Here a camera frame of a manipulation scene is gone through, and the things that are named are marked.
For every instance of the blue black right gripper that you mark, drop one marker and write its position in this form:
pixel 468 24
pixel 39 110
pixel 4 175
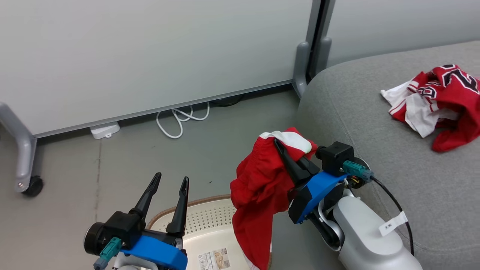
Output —
pixel 315 191

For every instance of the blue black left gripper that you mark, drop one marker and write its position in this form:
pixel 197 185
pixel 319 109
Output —
pixel 161 253

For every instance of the red shorts white waistband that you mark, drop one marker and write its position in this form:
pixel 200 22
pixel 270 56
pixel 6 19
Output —
pixel 258 187

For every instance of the red white basketball jersey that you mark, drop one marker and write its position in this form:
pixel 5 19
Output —
pixel 450 101

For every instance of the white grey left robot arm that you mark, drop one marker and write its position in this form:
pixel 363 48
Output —
pixel 127 267

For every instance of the grey fabric sofa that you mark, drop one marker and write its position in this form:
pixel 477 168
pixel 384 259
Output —
pixel 412 168

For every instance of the beige perforated laundry basket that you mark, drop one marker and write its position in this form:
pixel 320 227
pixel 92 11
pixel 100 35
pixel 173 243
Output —
pixel 202 225

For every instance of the paper label sticker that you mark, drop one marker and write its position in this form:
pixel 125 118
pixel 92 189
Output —
pixel 213 259

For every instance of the white power adapter box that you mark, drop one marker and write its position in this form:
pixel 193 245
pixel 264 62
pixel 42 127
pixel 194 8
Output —
pixel 105 130

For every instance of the black caster wheel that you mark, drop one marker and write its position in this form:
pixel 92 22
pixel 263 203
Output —
pixel 33 186

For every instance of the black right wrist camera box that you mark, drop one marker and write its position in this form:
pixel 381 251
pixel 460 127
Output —
pixel 333 157

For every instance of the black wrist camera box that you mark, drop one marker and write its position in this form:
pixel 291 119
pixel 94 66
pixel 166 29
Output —
pixel 120 228
pixel 333 157

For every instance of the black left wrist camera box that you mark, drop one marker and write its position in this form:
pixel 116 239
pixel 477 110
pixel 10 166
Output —
pixel 120 228

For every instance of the white partition panel grey frame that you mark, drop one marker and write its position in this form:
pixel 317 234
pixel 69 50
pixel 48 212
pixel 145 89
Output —
pixel 150 56
pixel 393 26

